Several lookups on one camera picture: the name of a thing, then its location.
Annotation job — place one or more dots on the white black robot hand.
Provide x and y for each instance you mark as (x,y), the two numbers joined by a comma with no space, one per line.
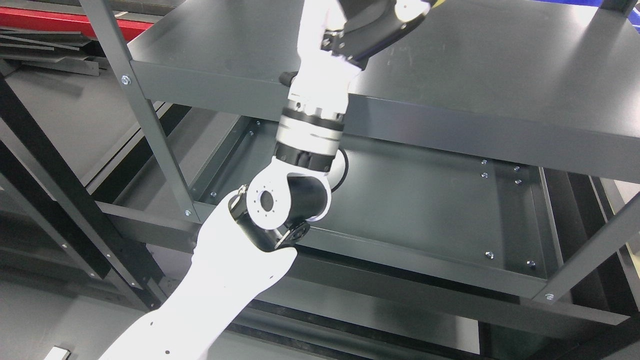
(336,39)

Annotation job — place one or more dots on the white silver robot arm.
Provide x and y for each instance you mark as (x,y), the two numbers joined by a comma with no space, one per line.
(246,245)

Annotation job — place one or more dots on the grey metal shelf unit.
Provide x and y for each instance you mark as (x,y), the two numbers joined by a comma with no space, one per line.
(546,85)

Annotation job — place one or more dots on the black metal shelf rack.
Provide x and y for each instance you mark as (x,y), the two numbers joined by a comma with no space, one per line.
(35,176)

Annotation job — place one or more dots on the red metal beam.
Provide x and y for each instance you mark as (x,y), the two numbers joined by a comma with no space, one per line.
(38,20)

